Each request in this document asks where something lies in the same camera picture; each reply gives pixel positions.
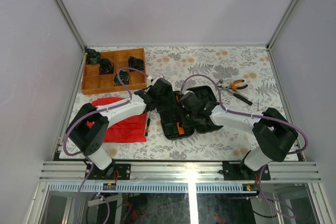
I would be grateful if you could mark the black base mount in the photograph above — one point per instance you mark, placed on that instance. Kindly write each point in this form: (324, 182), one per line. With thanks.
(237, 171)
(113, 172)

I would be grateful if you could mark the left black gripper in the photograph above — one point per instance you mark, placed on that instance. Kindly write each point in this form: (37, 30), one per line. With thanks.
(171, 99)

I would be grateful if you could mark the left aluminium corner post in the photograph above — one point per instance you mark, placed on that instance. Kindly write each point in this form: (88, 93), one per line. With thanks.
(71, 25)

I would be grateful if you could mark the right aluminium corner post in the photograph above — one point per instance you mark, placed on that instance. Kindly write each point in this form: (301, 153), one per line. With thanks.
(290, 8)

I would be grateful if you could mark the white slotted cable duct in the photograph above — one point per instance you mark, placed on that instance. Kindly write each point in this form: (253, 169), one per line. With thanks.
(91, 187)

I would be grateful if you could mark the large orange handle screwdriver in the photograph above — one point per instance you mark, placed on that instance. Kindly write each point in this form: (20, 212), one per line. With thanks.
(180, 129)

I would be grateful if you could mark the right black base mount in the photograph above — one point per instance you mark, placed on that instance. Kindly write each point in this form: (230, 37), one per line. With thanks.
(237, 171)

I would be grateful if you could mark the rolled black yellow tape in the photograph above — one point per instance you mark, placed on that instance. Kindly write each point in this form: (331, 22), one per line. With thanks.
(121, 77)

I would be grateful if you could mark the black plastic tool case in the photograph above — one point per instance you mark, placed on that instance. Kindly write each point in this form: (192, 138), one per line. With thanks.
(181, 117)

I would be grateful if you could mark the aluminium corner post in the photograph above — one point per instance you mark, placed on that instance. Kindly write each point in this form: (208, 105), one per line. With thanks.
(290, 8)
(71, 25)

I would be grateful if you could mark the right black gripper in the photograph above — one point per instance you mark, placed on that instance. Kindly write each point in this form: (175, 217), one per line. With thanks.
(195, 123)

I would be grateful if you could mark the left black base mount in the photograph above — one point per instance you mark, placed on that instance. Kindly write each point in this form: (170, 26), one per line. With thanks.
(113, 172)

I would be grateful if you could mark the wooden compartment tray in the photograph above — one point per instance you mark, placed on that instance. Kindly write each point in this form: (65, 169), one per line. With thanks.
(93, 83)

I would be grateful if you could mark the small precision screwdriver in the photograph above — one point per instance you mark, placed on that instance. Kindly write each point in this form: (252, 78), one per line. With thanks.
(147, 124)

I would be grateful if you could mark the small hammer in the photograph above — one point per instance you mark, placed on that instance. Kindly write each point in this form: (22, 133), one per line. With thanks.
(236, 93)

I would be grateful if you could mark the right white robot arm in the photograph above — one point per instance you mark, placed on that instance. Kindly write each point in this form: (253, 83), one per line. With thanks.
(272, 132)

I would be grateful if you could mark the orange handle pliers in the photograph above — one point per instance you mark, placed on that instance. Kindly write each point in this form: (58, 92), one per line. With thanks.
(238, 85)

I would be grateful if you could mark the red cloth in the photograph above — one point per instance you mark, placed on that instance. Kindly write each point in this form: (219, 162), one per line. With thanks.
(126, 121)

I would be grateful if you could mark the aluminium front rail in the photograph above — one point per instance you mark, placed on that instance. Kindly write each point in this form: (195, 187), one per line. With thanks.
(285, 172)

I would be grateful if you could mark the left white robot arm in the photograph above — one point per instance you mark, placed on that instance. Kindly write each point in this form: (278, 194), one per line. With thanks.
(88, 128)

